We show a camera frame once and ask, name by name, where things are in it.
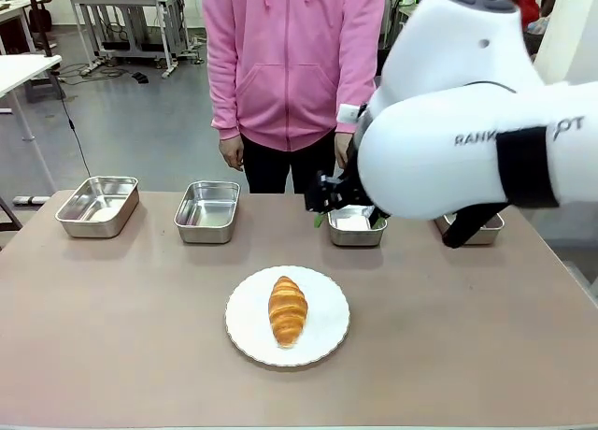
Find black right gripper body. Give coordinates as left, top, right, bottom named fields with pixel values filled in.
left=343, top=161, right=376, bottom=212

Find person left forearm pink sleeve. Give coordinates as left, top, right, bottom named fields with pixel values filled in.
left=335, top=60, right=378, bottom=136

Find person right forearm pink sleeve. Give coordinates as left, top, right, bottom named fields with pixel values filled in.
left=206, top=60, right=245, bottom=142

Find golden croissant bread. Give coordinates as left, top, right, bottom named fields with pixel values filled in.
left=267, top=275, right=310, bottom=350

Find large steel rectangular container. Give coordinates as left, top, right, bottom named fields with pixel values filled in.
left=54, top=175, right=141, bottom=239

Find person left hand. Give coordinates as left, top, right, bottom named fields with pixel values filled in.
left=334, top=131, right=357, bottom=170

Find person right hand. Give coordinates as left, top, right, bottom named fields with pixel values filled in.
left=219, top=136, right=246, bottom=172

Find black trousers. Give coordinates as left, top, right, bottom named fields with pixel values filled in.
left=240, top=129, right=349, bottom=195

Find white tag on sleeve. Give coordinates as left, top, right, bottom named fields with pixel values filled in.
left=337, top=103, right=362, bottom=124

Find white scalloped plate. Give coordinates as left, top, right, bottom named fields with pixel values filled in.
left=224, top=265, right=351, bottom=368

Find person torso pink hoodie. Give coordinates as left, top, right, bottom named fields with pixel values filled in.
left=201, top=0, right=387, bottom=153

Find grey metal workbench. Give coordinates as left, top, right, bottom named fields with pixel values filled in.
left=68, top=0, right=192, bottom=79

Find white side table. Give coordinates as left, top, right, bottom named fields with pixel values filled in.
left=0, top=54, right=64, bottom=194

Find black chair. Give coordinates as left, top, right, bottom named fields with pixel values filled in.
left=23, top=0, right=56, bottom=58

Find black cable sleeve on arm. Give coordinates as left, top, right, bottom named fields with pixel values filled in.
left=441, top=204, right=508, bottom=250

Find black strap around arm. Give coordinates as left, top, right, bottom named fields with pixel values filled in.
left=495, top=126, right=561, bottom=210

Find thin black hanging cable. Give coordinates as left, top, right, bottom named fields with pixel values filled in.
left=51, top=69, right=93, bottom=178

